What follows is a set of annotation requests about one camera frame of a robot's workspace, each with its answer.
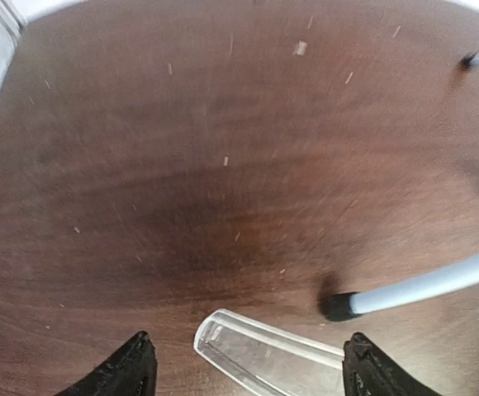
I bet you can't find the grey music stand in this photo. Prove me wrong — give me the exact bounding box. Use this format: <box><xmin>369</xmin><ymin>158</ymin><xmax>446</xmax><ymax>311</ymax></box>
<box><xmin>317</xmin><ymin>50</ymin><xmax>479</xmax><ymax>322</ymax></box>

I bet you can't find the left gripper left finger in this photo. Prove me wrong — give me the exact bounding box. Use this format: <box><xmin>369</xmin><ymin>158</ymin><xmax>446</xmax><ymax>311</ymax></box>
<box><xmin>57</xmin><ymin>331</ymin><xmax>157</xmax><ymax>396</ymax></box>

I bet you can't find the left aluminium corner post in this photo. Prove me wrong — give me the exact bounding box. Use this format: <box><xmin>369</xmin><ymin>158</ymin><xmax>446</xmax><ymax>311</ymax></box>
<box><xmin>0</xmin><ymin>0</ymin><xmax>26</xmax><ymax>45</ymax></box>

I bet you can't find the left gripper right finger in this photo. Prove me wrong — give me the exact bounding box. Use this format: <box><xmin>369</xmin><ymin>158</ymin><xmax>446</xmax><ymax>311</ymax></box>
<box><xmin>342</xmin><ymin>332</ymin><xmax>440</xmax><ymax>396</ymax></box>

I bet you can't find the clear metronome cover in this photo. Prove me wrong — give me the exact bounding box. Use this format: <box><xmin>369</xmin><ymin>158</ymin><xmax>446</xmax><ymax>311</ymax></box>
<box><xmin>193</xmin><ymin>309</ymin><xmax>344</xmax><ymax>396</ymax></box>

